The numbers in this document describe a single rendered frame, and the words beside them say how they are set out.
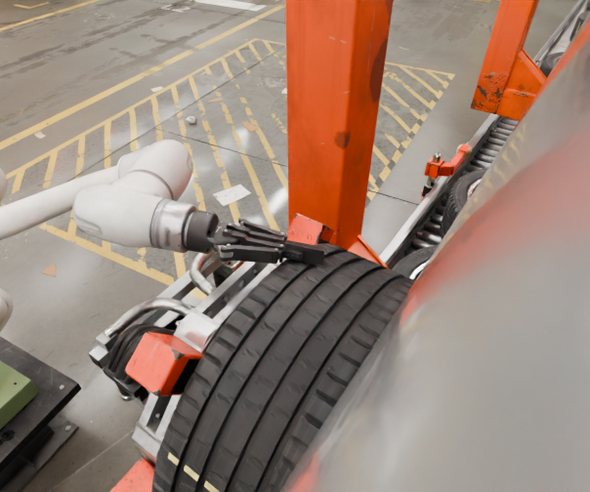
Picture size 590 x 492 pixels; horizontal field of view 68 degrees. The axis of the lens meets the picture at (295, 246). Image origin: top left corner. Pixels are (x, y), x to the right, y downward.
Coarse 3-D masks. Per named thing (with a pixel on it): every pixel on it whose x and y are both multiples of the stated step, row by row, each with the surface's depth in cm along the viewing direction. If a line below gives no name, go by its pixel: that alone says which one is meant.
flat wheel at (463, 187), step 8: (464, 176) 215; (472, 176) 215; (480, 176) 215; (456, 184) 210; (464, 184) 210; (472, 184) 210; (456, 192) 205; (464, 192) 205; (472, 192) 211; (448, 200) 205; (456, 200) 200; (464, 200) 200; (448, 208) 204; (456, 208) 197; (448, 216) 203; (456, 216) 195; (448, 224) 204
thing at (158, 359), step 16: (144, 336) 66; (160, 336) 68; (144, 352) 66; (160, 352) 65; (176, 352) 64; (192, 352) 68; (128, 368) 66; (144, 368) 65; (160, 368) 64; (176, 368) 64; (192, 368) 68; (144, 384) 64; (160, 384) 63; (176, 384) 66
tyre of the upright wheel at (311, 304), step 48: (288, 288) 72; (336, 288) 71; (384, 288) 75; (240, 336) 66; (288, 336) 65; (336, 336) 64; (192, 384) 65; (240, 384) 63; (288, 384) 61; (336, 384) 60; (192, 432) 64; (240, 432) 60; (288, 432) 59; (192, 480) 63; (240, 480) 59
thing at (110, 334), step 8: (144, 304) 90; (152, 304) 90; (160, 304) 90; (168, 304) 90; (176, 304) 90; (184, 304) 90; (128, 312) 88; (136, 312) 89; (144, 312) 90; (176, 312) 91; (184, 312) 89; (120, 320) 87; (128, 320) 88; (112, 328) 86; (120, 328) 86; (104, 336) 85; (112, 336) 85; (104, 344) 84; (112, 344) 86
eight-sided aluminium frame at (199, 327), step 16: (240, 272) 82; (256, 272) 86; (224, 288) 79; (240, 288) 83; (208, 304) 76; (224, 304) 80; (192, 320) 74; (208, 320) 73; (224, 320) 74; (176, 336) 73; (192, 336) 72; (208, 336) 71; (160, 400) 75; (176, 400) 72; (144, 416) 74; (160, 416) 77; (144, 432) 74; (160, 432) 73; (144, 448) 74
